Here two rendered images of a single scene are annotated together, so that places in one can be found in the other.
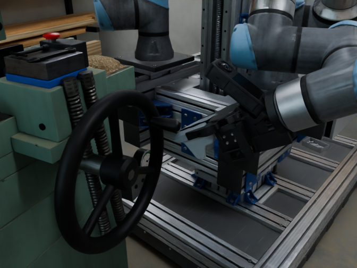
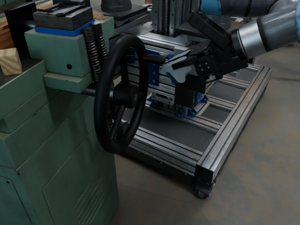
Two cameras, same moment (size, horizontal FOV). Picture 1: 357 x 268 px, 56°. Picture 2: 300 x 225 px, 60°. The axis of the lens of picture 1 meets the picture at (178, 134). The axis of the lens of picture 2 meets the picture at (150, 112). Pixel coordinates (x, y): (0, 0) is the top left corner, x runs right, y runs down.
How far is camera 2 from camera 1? 0.13 m
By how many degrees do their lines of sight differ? 12
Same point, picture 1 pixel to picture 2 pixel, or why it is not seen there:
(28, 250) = (59, 157)
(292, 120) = (252, 50)
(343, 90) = (288, 27)
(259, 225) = (200, 130)
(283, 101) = (245, 37)
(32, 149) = (62, 84)
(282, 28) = not seen: outside the picture
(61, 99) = (83, 44)
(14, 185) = (47, 112)
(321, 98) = (272, 33)
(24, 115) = (53, 59)
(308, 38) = not seen: outside the picture
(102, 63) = not seen: hidden behind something
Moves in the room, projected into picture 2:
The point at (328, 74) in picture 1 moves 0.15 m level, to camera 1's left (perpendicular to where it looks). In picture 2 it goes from (277, 16) to (204, 19)
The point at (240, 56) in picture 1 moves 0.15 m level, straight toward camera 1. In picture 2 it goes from (210, 6) to (222, 27)
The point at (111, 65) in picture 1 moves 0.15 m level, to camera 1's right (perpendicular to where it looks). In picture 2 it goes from (97, 17) to (144, 14)
